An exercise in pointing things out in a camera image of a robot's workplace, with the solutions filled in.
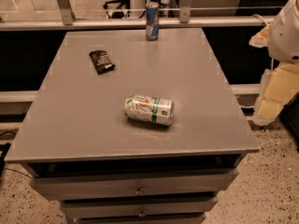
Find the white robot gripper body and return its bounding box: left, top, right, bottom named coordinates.
left=268, top=0, right=299, bottom=63

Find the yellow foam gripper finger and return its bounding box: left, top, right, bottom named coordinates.
left=249, top=25, right=270, bottom=48
left=252, top=63, right=299, bottom=126

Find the white green 7up can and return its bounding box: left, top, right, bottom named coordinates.
left=124, top=94, right=174, bottom=126

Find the blue silver energy drink can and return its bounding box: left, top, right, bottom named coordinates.
left=146, top=2, right=159, bottom=41

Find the black office chair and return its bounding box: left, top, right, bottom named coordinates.
left=103, top=0, right=130, bottom=19

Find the black snack packet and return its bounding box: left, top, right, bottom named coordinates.
left=89, top=50, right=115, bottom=75

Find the top grey drawer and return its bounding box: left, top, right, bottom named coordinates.
left=30, top=168, right=238, bottom=201

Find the grey drawer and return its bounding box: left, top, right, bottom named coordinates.
left=61, top=197, right=218, bottom=218
left=30, top=168, right=238, bottom=201

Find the grey drawer cabinet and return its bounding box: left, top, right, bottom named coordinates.
left=6, top=28, right=259, bottom=224

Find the white cable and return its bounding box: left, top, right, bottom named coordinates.
left=252, top=13, right=270, bottom=26

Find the grey metal railing frame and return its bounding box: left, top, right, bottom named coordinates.
left=0, top=0, right=288, bottom=32

